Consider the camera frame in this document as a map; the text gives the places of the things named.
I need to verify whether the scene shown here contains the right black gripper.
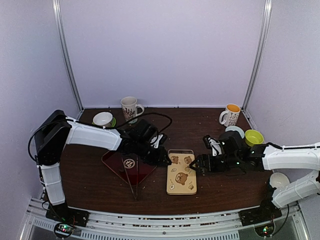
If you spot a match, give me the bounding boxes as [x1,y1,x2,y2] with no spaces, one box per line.
[189,153,241,175]

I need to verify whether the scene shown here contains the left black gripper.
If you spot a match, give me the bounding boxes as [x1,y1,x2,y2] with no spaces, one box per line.
[134,139,172,166]

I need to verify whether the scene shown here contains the beige illustrated tin lid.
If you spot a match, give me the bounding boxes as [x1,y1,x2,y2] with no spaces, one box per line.
[166,149,197,195]

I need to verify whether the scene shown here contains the black tongs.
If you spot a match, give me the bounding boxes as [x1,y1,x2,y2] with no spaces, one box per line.
[120,155,139,201]

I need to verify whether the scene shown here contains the dark red lacquer tray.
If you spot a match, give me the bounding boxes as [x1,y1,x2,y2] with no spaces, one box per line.
[101,151,156,187]

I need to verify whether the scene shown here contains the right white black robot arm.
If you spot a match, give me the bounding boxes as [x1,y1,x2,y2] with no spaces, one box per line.
[189,142,320,221]

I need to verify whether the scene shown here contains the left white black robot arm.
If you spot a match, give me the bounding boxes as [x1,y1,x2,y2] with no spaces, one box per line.
[28,109,172,222]

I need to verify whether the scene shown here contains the pale blue bowl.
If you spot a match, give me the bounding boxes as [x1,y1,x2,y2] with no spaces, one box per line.
[225,125,245,139]

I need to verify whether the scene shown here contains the lime green bowl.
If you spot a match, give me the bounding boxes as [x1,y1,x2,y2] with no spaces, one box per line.
[244,129,264,147]

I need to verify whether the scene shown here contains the white mug yellow interior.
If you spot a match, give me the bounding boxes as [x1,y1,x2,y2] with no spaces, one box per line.
[219,103,241,127]

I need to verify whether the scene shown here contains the green saucer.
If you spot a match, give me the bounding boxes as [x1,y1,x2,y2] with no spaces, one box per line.
[92,117,116,127]

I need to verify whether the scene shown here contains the tall floral beige mug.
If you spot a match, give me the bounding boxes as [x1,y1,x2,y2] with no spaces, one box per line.
[120,96,145,124]

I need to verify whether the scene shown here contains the white teacup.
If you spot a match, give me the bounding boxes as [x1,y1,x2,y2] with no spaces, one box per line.
[92,112,113,127]

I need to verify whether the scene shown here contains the white bowl near right base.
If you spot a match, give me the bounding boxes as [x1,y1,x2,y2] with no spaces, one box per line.
[268,172,290,188]

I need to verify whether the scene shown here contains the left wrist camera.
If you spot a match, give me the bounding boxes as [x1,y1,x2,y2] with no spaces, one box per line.
[150,133,168,149]

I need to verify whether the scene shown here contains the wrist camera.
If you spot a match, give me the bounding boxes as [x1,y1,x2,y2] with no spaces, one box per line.
[150,133,168,149]
[202,135,222,157]

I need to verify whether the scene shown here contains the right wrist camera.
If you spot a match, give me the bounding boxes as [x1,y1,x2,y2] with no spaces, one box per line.
[202,135,222,157]

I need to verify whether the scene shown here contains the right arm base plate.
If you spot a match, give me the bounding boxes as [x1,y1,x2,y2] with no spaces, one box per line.
[238,206,282,227]

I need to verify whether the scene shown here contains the front aluminium rail frame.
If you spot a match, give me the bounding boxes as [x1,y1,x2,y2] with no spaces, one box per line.
[18,198,311,240]

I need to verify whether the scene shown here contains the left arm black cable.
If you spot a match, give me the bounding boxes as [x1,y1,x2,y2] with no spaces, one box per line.
[27,112,173,166]

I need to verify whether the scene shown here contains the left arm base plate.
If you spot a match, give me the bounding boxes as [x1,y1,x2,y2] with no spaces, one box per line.
[45,207,90,227]

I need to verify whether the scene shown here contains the right aluminium frame post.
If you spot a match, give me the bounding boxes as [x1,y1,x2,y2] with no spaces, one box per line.
[242,0,273,113]

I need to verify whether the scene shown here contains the aluminium frame post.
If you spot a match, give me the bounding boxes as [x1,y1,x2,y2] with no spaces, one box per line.
[52,0,84,112]
[242,0,273,113]

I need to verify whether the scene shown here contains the left aluminium frame post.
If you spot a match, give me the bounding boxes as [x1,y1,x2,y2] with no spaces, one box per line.
[52,0,84,112]

